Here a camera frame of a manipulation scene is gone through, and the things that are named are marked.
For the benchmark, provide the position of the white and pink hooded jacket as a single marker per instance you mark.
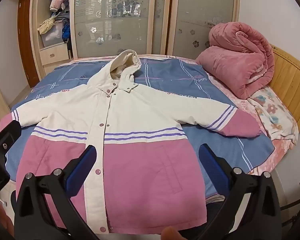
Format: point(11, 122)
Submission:
point(145, 175)

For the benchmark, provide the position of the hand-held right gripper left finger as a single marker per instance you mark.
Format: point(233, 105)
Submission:
point(81, 170)

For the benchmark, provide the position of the beige wooden wardrobe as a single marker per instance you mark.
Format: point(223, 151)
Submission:
point(161, 17)

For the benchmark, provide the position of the pale yellow cloth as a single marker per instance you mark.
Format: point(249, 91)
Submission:
point(46, 25)

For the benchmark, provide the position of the rolled pink quilt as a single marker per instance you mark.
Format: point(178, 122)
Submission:
point(235, 62)

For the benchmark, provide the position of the wooden headboard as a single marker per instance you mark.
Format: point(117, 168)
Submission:
point(290, 80)

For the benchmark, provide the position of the brown wooden door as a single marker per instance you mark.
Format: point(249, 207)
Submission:
point(27, 42)

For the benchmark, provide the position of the floral fleece blanket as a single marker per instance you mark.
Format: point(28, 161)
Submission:
point(272, 112)

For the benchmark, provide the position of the blue bag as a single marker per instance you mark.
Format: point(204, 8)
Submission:
point(66, 32)

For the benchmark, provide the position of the grey folded clothes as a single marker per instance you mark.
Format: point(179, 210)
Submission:
point(62, 17)

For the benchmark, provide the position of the blue striped bed sheet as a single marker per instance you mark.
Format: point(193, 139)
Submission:
point(165, 80)

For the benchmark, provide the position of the frosted glass sliding door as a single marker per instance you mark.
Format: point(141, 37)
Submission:
point(115, 42)
point(202, 5)

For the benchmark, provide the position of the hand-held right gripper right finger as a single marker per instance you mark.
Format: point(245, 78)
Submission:
point(213, 172)

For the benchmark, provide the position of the person's right hand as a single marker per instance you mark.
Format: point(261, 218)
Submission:
point(170, 233)

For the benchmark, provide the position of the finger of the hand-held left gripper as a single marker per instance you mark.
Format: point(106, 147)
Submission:
point(10, 135)

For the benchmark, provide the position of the beige wardrobe drawer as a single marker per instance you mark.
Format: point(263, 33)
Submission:
point(52, 55)

